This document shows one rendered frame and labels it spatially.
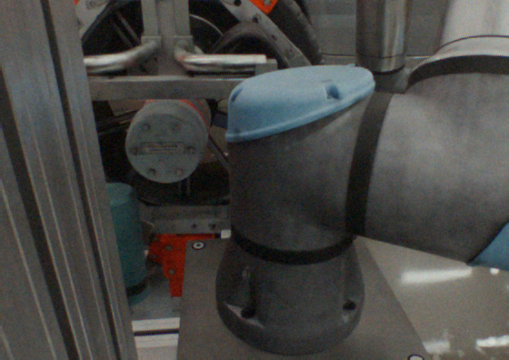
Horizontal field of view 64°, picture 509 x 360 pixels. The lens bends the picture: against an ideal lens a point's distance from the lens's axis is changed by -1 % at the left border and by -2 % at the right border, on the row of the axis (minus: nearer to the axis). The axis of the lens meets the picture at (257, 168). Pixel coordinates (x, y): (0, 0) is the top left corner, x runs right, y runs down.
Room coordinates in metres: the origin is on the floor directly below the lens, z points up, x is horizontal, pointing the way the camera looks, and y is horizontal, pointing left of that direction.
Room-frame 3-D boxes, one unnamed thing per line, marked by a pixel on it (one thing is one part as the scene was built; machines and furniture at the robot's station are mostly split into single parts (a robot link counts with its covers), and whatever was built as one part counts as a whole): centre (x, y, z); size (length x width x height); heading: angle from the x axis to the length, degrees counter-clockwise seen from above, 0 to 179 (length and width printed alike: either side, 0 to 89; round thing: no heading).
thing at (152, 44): (0.69, 0.26, 1.03); 0.19 x 0.18 x 0.11; 2
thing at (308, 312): (0.33, -0.03, 0.87); 0.15 x 0.15 x 0.10
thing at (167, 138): (0.74, 0.16, 0.85); 0.21 x 0.14 x 0.14; 2
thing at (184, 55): (0.70, 0.06, 1.03); 0.19 x 0.18 x 0.11; 2
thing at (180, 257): (0.85, 0.17, 0.48); 0.16 x 0.12 x 0.17; 2
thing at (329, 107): (0.32, -0.04, 0.98); 0.13 x 0.12 x 0.14; 64
